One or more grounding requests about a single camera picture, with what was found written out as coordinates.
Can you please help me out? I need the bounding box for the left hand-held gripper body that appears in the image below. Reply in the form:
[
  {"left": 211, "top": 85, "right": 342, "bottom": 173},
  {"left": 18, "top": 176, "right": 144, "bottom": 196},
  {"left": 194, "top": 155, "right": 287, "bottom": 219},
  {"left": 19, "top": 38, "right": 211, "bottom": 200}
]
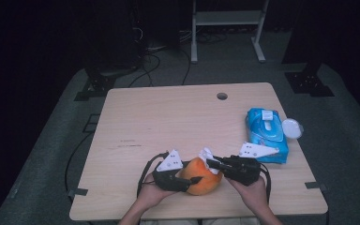
[{"left": 152, "top": 149, "right": 191, "bottom": 192}]

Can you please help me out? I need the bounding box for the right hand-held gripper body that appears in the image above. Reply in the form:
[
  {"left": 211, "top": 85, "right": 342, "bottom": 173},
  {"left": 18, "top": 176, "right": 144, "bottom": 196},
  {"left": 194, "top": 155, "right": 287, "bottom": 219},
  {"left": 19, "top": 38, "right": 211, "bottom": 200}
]
[{"left": 224, "top": 142, "right": 279, "bottom": 187}]

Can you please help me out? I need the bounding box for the orange plush toy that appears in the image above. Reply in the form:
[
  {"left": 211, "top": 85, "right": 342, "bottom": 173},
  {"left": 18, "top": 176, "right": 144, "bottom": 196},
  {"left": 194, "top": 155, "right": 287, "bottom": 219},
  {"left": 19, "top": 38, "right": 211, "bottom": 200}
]
[{"left": 177, "top": 157, "right": 224, "bottom": 196}]

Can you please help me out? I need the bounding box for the white wet wipe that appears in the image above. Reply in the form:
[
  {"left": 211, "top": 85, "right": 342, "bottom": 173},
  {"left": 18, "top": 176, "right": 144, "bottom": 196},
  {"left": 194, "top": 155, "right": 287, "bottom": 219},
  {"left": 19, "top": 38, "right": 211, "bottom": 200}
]
[{"left": 199, "top": 147, "right": 221, "bottom": 175}]

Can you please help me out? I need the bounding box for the blue wet wipes pack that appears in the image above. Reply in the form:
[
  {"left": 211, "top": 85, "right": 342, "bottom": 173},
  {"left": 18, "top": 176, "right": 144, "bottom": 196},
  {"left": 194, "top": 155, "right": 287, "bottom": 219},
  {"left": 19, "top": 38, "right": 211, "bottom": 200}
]
[{"left": 245, "top": 107, "right": 305, "bottom": 164}]

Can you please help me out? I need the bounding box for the person's left hand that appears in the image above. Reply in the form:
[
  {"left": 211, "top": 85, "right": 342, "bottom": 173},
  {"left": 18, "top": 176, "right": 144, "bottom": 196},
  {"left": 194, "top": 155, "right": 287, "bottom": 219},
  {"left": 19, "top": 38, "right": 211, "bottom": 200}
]
[{"left": 137, "top": 172, "right": 177, "bottom": 210}]

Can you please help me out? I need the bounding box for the person's right hand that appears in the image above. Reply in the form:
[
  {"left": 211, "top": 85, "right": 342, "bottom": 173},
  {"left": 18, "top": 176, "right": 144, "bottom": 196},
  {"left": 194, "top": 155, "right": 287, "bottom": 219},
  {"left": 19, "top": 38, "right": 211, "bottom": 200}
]
[{"left": 228, "top": 176, "right": 268, "bottom": 215}]

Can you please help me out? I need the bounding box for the grey tape strip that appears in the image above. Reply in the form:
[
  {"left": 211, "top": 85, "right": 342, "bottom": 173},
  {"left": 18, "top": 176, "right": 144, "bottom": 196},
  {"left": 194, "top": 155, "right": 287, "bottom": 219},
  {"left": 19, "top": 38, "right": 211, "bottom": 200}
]
[
  {"left": 304, "top": 181, "right": 328, "bottom": 192},
  {"left": 67, "top": 187, "right": 89, "bottom": 198}
]

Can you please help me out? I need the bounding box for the black stand with flat base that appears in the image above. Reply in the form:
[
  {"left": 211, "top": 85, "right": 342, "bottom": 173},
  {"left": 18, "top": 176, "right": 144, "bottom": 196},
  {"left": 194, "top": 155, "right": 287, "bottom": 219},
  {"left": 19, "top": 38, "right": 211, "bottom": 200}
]
[
  {"left": 73, "top": 55, "right": 139, "bottom": 101},
  {"left": 282, "top": 0, "right": 336, "bottom": 98}
]

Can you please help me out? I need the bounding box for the white metal stand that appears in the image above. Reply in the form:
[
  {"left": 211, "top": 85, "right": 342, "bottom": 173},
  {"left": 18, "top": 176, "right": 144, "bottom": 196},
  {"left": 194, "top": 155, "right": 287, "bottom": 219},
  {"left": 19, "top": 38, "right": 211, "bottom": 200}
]
[{"left": 190, "top": 0, "right": 270, "bottom": 65}]

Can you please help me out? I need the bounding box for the left hand-held gripper black cable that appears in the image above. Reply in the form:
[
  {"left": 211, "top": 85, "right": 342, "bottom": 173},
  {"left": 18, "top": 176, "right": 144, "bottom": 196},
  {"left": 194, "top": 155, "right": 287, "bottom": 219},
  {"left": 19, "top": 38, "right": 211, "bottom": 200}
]
[{"left": 136, "top": 151, "right": 170, "bottom": 198}]

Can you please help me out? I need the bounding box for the hand-held gripper black cable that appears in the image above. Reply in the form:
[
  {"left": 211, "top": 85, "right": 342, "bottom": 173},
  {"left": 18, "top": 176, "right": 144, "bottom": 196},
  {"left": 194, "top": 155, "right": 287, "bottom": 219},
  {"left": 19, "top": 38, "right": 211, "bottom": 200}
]
[
  {"left": 259, "top": 163, "right": 272, "bottom": 203},
  {"left": 136, "top": 151, "right": 170, "bottom": 198}
]

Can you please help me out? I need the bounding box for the right hand-held gripper black cable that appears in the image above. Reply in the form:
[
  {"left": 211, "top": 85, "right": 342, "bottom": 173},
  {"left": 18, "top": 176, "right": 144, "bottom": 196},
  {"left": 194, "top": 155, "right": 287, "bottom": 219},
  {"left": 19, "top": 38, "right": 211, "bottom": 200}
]
[{"left": 259, "top": 163, "right": 272, "bottom": 203}]

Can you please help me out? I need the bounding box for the black floor frame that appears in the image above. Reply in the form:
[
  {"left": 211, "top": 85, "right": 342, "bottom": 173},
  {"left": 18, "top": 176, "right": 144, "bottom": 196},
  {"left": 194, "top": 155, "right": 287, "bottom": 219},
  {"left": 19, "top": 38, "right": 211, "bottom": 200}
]
[{"left": 82, "top": 113, "right": 101, "bottom": 134}]

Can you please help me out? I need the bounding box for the thin black floor cable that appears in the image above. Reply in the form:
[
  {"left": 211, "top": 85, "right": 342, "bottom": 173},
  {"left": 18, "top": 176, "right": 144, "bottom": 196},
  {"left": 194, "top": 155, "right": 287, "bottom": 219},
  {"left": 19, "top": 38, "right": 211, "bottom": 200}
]
[{"left": 181, "top": 46, "right": 192, "bottom": 86}]

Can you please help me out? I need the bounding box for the long black floor cable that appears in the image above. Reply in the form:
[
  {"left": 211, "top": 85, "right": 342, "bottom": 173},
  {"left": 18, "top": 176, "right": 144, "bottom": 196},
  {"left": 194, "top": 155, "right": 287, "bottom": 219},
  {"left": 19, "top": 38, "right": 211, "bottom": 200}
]
[{"left": 64, "top": 132, "right": 92, "bottom": 196}]

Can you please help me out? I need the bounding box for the black looped floor cable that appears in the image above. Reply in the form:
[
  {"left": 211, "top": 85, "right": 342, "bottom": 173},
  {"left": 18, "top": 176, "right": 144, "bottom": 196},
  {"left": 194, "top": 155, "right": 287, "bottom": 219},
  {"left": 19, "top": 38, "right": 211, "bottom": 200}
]
[{"left": 127, "top": 52, "right": 162, "bottom": 88}]

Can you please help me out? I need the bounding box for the tangle of floor cables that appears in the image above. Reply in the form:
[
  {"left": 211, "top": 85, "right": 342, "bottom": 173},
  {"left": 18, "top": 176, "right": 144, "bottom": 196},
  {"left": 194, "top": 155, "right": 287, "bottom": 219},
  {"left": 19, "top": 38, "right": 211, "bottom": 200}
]
[{"left": 196, "top": 29, "right": 229, "bottom": 45}]

